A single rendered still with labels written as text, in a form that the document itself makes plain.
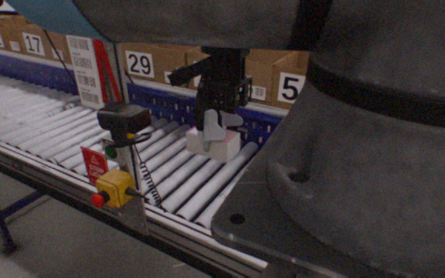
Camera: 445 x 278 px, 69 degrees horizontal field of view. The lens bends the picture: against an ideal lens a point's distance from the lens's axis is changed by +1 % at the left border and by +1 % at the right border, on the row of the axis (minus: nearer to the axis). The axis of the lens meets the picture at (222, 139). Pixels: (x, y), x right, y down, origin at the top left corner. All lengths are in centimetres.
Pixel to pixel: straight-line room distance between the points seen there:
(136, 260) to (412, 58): 176
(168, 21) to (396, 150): 14
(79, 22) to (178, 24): 5
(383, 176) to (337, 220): 4
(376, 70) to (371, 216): 8
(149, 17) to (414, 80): 14
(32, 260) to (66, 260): 18
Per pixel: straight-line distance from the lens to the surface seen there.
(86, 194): 114
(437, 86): 18
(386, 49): 18
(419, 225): 20
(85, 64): 85
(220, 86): 57
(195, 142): 66
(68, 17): 20
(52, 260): 201
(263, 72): 123
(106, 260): 190
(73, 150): 135
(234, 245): 22
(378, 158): 20
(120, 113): 73
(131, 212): 99
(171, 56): 144
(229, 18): 17
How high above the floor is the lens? 137
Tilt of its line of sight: 29 degrees down
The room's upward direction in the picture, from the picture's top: straight up
